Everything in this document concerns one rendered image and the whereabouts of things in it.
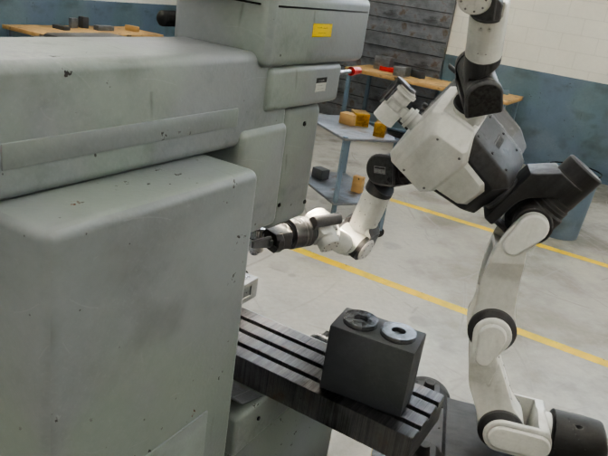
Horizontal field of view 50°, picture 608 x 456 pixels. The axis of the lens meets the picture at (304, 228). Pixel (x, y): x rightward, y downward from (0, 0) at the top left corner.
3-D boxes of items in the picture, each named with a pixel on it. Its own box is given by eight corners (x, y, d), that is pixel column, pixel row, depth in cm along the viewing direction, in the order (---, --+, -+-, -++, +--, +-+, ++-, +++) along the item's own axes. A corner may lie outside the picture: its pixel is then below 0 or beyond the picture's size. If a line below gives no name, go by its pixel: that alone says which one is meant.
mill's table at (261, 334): (110, 270, 232) (111, 250, 229) (438, 419, 177) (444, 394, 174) (56, 291, 213) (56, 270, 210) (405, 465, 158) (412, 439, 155)
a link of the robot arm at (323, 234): (287, 226, 193) (317, 222, 200) (301, 258, 189) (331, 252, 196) (304, 206, 185) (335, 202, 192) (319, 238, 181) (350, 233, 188)
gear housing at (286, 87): (261, 82, 181) (265, 45, 178) (337, 101, 171) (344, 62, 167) (180, 90, 154) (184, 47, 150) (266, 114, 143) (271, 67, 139)
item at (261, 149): (200, 197, 173) (208, 99, 164) (277, 224, 162) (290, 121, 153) (149, 213, 157) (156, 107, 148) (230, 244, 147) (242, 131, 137)
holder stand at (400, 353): (336, 365, 180) (347, 301, 173) (413, 394, 173) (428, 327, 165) (318, 387, 169) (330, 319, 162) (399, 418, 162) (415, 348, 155)
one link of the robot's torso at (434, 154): (484, 183, 213) (403, 109, 211) (561, 125, 186) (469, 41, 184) (450, 240, 195) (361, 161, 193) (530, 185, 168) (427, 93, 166)
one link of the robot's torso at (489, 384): (522, 420, 221) (512, 290, 207) (527, 459, 203) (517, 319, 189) (474, 421, 225) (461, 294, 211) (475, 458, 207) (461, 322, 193)
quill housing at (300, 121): (247, 195, 189) (260, 84, 178) (308, 216, 180) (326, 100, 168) (205, 210, 173) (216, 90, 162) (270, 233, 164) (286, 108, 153)
